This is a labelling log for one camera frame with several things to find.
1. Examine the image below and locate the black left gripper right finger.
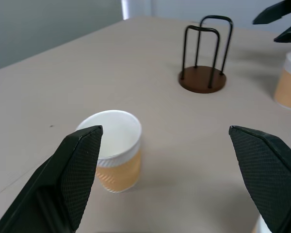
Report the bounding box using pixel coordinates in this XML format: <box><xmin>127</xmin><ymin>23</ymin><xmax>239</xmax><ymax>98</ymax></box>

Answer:
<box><xmin>228</xmin><ymin>125</ymin><xmax>291</xmax><ymax>233</ymax></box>

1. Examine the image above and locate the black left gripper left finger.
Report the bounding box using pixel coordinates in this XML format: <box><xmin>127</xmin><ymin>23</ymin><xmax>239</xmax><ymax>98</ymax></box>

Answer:
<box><xmin>0</xmin><ymin>125</ymin><xmax>104</xmax><ymax>233</ymax></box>

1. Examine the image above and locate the black wire cup holder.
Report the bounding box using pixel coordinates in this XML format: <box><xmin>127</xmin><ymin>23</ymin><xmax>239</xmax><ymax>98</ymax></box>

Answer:
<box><xmin>178</xmin><ymin>15</ymin><xmax>234</xmax><ymax>94</ymax></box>

